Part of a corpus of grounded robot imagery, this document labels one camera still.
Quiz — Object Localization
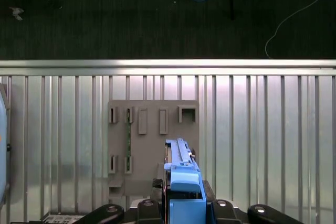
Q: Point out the pale blue teach pendant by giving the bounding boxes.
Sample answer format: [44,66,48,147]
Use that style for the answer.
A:
[0,82,12,209]

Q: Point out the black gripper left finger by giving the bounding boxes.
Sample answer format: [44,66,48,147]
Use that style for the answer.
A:
[72,179,164,224]

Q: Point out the hard disk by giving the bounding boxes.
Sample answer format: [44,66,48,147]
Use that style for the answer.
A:
[162,137,208,224]

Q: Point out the crumpled white paper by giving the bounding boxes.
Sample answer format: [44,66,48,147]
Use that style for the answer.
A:
[9,6,26,22]

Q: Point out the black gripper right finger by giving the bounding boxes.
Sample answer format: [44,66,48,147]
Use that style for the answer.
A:
[202,180,305,224]

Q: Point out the grey parts rack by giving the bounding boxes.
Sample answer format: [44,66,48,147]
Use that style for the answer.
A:
[107,100,200,199]

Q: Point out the thin white cable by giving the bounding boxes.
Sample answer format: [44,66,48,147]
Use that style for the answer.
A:
[264,0,336,60]

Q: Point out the black PC case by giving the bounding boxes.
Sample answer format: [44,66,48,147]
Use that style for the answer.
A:
[28,213,88,224]

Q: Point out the green RAM stick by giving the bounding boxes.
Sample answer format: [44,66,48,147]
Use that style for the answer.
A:
[126,108,132,173]

